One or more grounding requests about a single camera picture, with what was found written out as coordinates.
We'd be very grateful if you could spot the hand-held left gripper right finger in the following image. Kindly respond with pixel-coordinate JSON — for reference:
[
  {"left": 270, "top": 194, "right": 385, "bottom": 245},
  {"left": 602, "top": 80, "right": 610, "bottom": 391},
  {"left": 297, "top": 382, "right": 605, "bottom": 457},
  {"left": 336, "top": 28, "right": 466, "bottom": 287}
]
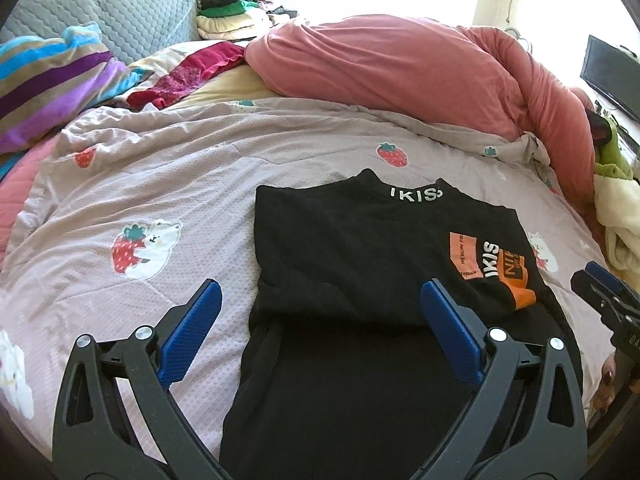
[{"left": 407, "top": 279, "right": 588, "bottom": 480}]

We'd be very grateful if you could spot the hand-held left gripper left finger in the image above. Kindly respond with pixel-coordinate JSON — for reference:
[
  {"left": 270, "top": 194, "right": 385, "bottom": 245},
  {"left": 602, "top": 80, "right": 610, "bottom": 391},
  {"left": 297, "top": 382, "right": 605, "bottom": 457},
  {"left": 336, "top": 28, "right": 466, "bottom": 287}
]
[{"left": 51, "top": 280, "right": 236, "bottom": 480}]

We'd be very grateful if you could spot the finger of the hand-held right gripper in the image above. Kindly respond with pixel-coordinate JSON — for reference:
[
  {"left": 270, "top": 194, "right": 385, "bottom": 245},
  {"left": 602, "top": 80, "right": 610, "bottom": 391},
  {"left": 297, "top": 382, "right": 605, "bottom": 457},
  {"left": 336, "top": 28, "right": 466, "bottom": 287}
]
[
  {"left": 571, "top": 270, "right": 628, "bottom": 328},
  {"left": 585, "top": 261, "right": 640, "bottom": 308}
]

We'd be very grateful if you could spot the black sweater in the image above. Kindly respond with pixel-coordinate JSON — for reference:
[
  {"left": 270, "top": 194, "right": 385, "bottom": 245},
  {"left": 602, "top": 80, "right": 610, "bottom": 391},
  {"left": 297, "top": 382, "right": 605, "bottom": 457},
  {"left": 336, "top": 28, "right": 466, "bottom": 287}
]
[{"left": 219, "top": 167, "right": 586, "bottom": 480}]

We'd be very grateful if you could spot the person's right hand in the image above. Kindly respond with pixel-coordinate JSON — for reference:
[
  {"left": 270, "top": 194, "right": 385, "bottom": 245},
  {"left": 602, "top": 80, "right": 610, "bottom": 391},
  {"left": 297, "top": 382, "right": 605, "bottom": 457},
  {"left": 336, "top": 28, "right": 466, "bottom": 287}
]
[{"left": 590, "top": 352, "right": 623, "bottom": 417}]

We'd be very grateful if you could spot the cream fleece blanket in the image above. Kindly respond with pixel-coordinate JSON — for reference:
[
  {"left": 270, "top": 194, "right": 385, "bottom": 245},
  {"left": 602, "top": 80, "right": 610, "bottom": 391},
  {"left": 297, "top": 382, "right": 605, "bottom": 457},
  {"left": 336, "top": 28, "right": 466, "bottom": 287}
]
[{"left": 595, "top": 172, "right": 640, "bottom": 273}]

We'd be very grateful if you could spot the green plush cloth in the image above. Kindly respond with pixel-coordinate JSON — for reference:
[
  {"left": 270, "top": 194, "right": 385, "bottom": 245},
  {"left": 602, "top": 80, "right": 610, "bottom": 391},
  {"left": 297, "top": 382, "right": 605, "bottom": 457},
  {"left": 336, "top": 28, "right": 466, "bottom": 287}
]
[{"left": 594, "top": 117, "right": 638, "bottom": 178}]

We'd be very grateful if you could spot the dark brown plush item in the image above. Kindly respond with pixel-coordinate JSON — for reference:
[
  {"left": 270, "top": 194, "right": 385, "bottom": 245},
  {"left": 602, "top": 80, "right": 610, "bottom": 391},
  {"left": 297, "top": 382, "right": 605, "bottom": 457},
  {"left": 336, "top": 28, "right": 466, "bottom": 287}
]
[{"left": 587, "top": 109, "right": 608, "bottom": 140}]

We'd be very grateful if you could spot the printed pink-grey quilt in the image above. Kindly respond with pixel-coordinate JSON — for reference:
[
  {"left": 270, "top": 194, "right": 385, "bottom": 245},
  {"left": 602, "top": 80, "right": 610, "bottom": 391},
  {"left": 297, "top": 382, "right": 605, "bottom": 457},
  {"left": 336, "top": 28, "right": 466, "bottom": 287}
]
[{"left": 0, "top": 97, "right": 618, "bottom": 461}]

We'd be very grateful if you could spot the black monitor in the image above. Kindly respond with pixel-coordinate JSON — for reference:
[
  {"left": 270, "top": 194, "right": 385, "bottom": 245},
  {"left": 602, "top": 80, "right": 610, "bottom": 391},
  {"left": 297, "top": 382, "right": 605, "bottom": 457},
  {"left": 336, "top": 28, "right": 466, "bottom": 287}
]
[{"left": 580, "top": 35, "right": 640, "bottom": 123}]

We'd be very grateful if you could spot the pink quilted bedsheet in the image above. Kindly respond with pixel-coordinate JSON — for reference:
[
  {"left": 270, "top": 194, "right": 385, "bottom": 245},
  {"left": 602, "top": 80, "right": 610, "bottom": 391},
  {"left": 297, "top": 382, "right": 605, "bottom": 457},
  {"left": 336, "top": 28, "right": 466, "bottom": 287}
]
[{"left": 0, "top": 147, "right": 61, "bottom": 241}]

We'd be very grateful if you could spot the pale yellow sheet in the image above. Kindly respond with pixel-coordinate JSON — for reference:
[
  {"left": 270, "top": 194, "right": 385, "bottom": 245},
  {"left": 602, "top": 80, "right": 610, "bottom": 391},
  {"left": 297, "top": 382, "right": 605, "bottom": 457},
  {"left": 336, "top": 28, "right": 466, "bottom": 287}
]
[{"left": 127, "top": 52, "right": 281, "bottom": 111}]

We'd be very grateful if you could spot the red velvet garment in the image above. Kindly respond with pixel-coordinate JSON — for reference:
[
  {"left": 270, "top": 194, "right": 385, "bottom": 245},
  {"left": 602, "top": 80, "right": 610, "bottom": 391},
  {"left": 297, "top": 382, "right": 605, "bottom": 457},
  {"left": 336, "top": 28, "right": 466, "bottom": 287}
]
[{"left": 126, "top": 41, "right": 248, "bottom": 111}]

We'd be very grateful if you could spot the striped pillow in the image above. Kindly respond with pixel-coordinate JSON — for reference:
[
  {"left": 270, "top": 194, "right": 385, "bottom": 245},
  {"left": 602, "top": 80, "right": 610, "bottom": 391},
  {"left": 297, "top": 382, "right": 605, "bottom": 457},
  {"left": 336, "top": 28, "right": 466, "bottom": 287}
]
[{"left": 0, "top": 22, "right": 143, "bottom": 156}]

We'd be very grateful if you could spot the salmon pink duvet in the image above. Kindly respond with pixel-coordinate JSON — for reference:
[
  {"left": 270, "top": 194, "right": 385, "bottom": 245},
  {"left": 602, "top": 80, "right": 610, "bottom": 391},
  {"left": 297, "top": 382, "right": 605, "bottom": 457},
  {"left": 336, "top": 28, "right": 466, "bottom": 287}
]
[{"left": 245, "top": 17, "right": 598, "bottom": 211}]

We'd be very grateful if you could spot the cream folded garment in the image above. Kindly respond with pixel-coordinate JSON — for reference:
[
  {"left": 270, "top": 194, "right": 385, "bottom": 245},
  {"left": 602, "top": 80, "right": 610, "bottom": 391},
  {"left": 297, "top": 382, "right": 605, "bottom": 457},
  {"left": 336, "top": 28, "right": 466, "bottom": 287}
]
[{"left": 196, "top": 10, "right": 273, "bottom": 41}]

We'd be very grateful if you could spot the green folded garment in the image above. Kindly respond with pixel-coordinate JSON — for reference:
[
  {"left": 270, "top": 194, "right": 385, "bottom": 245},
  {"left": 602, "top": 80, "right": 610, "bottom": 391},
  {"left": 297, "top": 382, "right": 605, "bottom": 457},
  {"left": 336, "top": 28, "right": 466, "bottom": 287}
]
[{"left": 200, "top": 0, "right": 261, "bottom": 18}]

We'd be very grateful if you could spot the grey quilted pillow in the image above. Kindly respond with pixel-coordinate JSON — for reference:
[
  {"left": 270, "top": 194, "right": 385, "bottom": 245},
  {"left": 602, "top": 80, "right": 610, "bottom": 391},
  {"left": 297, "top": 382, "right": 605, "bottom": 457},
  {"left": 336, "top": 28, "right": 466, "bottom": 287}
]
[{"left": 0, "top": 0, "right": 203, "bottom": 66}]

